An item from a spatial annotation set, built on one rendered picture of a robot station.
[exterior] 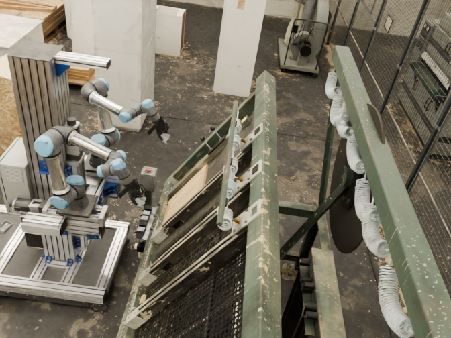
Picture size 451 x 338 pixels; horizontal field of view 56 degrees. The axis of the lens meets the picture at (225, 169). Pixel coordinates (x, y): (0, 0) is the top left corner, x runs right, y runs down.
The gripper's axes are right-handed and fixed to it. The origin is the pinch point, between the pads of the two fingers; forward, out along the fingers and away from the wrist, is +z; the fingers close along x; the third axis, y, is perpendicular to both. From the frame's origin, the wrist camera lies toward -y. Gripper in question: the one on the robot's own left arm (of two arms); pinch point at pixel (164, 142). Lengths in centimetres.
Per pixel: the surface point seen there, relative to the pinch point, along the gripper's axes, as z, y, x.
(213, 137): 15.8, 31.2, 16.3
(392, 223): -24, 135, -147
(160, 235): 37, -8, -59
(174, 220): 27, 7, -58
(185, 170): 38.8, -2.9, 15.9
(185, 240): 14, 28, -94
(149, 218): 52, -33, -20
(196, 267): 5, 43, -124
